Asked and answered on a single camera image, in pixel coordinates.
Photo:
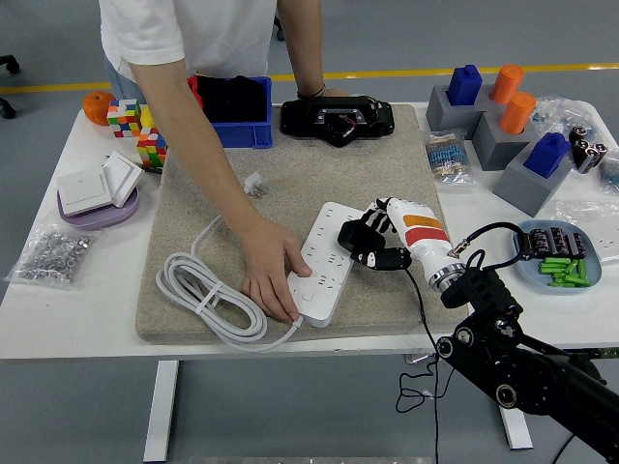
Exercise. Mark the light blue plate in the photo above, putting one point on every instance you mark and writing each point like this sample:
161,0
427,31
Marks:
595,270

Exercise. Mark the colourful puzzle cube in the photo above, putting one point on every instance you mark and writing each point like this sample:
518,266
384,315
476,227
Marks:
151,147
123,121

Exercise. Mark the black capacitors row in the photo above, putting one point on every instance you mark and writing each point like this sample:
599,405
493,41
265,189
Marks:
556,241

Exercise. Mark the white wall switch panel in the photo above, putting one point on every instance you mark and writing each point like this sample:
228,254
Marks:
121,176
82,191

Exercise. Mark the black and red cloth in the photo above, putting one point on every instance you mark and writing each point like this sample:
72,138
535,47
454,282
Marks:
232,99

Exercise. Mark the person's left hand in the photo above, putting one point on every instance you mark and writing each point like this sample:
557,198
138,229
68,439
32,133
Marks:
336,92

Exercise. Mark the grey holder block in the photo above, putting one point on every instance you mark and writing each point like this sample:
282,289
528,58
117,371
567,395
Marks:
485,96
517,186
445,116
498,150

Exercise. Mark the striped wristband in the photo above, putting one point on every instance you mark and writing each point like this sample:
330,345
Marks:
314,92

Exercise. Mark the white table leg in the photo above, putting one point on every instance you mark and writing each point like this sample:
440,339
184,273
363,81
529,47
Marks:
162,411
517,437

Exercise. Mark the person's right forearm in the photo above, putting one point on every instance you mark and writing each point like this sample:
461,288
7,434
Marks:
193,135

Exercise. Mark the purple tray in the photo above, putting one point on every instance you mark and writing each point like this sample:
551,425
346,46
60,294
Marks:
104,220

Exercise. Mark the person's torso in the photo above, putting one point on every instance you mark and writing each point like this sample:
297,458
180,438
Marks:
217,34

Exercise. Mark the person's right hand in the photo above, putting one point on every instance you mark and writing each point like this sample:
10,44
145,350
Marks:
271,266

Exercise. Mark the bag of resistors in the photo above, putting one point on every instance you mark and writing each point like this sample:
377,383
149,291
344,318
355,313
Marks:
447,159

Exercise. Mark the white power strip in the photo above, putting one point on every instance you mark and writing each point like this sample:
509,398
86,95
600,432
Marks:
319,227

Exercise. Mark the black table control panel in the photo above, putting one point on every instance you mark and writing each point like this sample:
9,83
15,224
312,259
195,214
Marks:
610,354

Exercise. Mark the clear bag of blue parts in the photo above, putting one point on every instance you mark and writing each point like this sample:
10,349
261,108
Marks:
556,116

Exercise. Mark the bag of metal nuts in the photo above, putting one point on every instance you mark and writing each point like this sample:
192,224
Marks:
50,253

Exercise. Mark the orange fruit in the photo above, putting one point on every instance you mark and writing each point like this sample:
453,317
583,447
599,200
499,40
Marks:
94,108

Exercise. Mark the person's left forearm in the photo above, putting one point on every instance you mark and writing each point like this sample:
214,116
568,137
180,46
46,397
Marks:
302,48

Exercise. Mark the yellow lemon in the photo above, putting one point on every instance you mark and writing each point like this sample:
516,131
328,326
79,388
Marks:
146,118

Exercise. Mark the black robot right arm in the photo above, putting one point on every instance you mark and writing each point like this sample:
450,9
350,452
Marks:
483,292

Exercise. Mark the black machine part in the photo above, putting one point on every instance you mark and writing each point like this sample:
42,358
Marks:
300,118

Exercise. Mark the blue square peg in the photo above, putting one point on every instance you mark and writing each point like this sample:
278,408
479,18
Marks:
464,87
546,154

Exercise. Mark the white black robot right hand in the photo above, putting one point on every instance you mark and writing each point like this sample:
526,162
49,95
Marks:
425,237

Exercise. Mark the orange cylinder peg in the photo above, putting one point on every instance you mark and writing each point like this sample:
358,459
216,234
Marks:
517,113
507,84

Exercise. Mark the silver bracket under table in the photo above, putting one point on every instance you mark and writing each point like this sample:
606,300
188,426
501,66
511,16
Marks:
417,358

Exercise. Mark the blue plastic bin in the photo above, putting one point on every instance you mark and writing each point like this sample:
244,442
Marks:
246,135

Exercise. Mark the black plug adapter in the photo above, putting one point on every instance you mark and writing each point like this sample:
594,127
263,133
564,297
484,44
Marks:
350,234

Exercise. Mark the green cylinders pile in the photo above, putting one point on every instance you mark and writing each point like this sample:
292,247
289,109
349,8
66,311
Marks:
561,273

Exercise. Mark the grey-brown mat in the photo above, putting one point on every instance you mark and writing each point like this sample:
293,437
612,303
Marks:
314,164

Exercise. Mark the bag of blue components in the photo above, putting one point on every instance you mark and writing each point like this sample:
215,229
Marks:
611,171

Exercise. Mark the large black capacitor bundle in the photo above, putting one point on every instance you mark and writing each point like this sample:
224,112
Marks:
587,150

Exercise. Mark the black office chair base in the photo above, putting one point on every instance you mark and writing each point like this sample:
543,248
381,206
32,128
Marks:
279,34
9,63

